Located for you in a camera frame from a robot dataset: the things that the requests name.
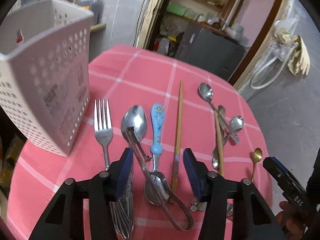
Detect dark grey cabinet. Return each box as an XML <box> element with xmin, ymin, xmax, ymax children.
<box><xmin>175</xmin><ymin>23</ymin><xmax>245</xmax><ymax>81</ymax></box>

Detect white perforated utensil basket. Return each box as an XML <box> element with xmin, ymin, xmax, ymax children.
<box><xmin>1</xmin><ymin>0</ymin><xmax>93</xmax><ymax>156</ymax></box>

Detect right hand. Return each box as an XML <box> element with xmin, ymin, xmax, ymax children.
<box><xmin>276</xmin><ymin>200</ymin><xmax>305</xmax><ymax>240</ymax></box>

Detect large silver spoon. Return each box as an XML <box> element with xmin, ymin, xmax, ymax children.
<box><xmin>120</xmin><ymin>105</ymin><xmax>148</xmax><ymax>148</ymax></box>

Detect silver fork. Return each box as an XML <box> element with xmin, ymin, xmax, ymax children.
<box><xmin>94</xmin><ymin>99</ymin><xmax>113</xmax><ymax>170</ymax></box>

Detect pink checked tablecloth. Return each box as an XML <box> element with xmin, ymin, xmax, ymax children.
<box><xmin>7</xmin><ymin>46</ymin><xmax>273</xmax><ymax>239</ymax></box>

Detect blue ceramic handled spoon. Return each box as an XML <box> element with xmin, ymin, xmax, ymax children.
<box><xmin>144</xmin><ymin>103</ymin><xmax>165</xmax><ymax>206</ymax></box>

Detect small gold spoon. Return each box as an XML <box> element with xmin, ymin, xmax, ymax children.
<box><xmin>250</xmin><ymin>148</ymin><xmax>263</xmax><ymax>182</ymax></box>

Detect yellow rubber gloves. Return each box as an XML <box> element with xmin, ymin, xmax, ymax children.
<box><xmin>276</xmin><ymin>31</ymin><xmax>310</xmax><ymax>76</ymax></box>

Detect metal vegetable peeler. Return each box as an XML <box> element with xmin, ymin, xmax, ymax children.
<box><xmin>190</xmin><ymin>198</ymin><xmax>233</xmax><ymax>218</ymax></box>

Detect white hose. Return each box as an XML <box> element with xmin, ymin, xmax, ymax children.
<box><xmin>249</xmin><ymin>42</ymin><xmax>293</xmax><ymax>90</ymax></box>

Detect wooden chopstick with painted end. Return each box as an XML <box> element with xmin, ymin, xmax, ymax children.
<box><xmin>171</xmin><ymin>81</ymin><xmax>183</xmax><ymax>193</ymax></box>

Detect green box on shelf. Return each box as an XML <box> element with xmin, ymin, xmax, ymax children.
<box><xmin>166</xmin><ymin>3</ymin><xmax>186</xmax><ymax>17</ymax></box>

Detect oil jug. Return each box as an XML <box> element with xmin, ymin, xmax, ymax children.
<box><xmin>80</xmin><ymin>0</ymin><xmax>103</xmax><ymax>25</ymax></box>

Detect metal tongs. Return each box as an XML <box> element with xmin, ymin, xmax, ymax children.
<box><xmin>125</xmin><ymin>127</ymin><xmax>194</xmax><ymax>231</ymax></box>

